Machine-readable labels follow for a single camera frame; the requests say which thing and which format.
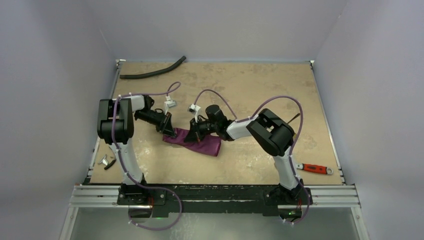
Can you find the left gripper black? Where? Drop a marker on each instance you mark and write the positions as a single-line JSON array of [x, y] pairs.
[[165, 126]]

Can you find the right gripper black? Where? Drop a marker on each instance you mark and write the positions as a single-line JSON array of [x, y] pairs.
[[197, 127]]

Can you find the purple cloth napkin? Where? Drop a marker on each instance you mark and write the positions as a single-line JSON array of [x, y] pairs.
[[209, 146]]

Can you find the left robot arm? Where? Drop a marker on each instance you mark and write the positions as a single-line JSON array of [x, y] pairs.
[[115, 125]]

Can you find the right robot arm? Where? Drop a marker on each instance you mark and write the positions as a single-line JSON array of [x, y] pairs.
[[274, 136]]

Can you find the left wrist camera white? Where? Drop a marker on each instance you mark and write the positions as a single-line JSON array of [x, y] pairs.
[[169, 103]]

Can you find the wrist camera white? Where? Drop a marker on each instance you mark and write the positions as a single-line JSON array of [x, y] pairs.
[[195, 110], [169, 103]]

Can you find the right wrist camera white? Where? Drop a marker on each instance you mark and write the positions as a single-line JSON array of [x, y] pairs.
[[195, 110]]

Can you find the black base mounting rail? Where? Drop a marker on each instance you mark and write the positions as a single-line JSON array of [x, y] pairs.
[[223, 199]]

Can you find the black handled pliers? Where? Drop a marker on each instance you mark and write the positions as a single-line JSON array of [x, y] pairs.
[[106, 162]]

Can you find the adjustable wrench red handle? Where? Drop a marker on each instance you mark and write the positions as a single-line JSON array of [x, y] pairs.
[[316, 169]]

